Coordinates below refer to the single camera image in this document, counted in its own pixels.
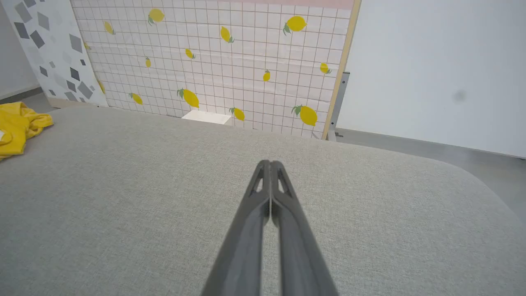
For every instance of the white rectangular box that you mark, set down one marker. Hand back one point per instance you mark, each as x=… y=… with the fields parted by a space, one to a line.
x=206 y=117

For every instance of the grey terrazzo print panel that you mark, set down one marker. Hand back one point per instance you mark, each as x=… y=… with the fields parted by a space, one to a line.
x=53 y=53

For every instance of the grey metal panel stand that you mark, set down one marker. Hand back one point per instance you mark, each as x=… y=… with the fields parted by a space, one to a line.
x=337 y=102

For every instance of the grey fabric sofa seat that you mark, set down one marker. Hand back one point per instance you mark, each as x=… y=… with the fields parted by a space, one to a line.
x=123 y=197

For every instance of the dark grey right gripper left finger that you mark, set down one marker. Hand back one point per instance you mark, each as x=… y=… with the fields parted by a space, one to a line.
x=240 y=250

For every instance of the yellow and white printed t-shirt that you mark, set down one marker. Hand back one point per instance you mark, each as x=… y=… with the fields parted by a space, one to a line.
x=16 y=127

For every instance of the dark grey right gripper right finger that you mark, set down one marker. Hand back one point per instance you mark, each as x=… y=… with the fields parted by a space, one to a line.
x=300 y=255

